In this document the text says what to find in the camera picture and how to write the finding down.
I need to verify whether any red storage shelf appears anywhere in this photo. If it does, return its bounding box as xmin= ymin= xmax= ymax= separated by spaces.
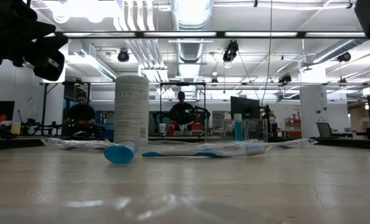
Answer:
xmin=284 ymin=117 xmax=302 ymax=138

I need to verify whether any silver ceiling air duct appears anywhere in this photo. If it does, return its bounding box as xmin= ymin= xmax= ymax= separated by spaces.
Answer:
xmin=170 ymin=0 xmax=214 ymax=63

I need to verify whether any blue mouthwash bottle white cap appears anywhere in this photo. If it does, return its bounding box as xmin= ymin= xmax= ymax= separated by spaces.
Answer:
xmin=103 ymin=141 xmax=139 ymax=165

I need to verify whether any black beam with light strips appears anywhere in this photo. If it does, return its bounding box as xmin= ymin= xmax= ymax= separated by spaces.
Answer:
xmin=52 ymin=30 xmax=368 ymax=39

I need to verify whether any person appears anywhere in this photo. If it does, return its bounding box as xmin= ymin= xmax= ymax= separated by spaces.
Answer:
xmin=62 ymin=91 xmax=96 ymax=137
xmin=170 ymin=90 xmax=201 ymax=133

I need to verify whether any clear acrylic organizer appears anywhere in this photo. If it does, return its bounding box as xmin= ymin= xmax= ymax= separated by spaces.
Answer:
xmin=223 ymin=117 xmax=269 ymax=143

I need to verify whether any grey office chair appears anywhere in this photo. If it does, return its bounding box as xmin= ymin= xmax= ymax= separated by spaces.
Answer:
xmin=315 ymin=121 xmax=335 ymax=139

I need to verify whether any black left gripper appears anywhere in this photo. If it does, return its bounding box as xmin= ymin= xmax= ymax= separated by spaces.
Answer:
xmin=0 ymin=0 xmax=69 ymax=82

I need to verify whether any white wipes canister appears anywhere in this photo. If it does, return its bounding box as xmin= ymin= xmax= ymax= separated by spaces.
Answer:
xmin=113 ymin=75 xmax=150 ymax=146

